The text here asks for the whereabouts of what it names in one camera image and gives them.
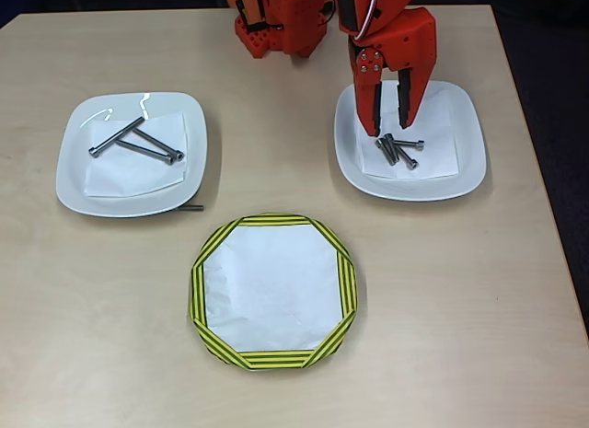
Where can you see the white square ceramic plate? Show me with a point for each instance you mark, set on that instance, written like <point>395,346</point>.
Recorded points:
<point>73,188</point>
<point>471,138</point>

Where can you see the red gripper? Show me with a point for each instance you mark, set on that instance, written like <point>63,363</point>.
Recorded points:
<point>405,48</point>

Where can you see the short steel bolt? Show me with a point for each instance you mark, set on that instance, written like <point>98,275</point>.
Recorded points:
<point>409,144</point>
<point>383,151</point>
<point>408,158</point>
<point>391,153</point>

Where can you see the yellow black striped plate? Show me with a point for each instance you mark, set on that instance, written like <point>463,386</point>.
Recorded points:
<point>347,285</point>

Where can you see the white crinkled paper sheet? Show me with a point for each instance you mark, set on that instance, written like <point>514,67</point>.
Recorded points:
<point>276,285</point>

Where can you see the long steel bolt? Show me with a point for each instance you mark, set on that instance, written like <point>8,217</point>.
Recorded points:
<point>115,139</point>
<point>147,151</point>
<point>193,208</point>
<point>158,142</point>

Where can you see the red robot arm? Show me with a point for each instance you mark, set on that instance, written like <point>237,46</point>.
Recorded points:
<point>294,23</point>

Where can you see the white paper napkin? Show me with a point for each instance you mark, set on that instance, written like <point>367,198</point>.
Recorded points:
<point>442,138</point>
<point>133,179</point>

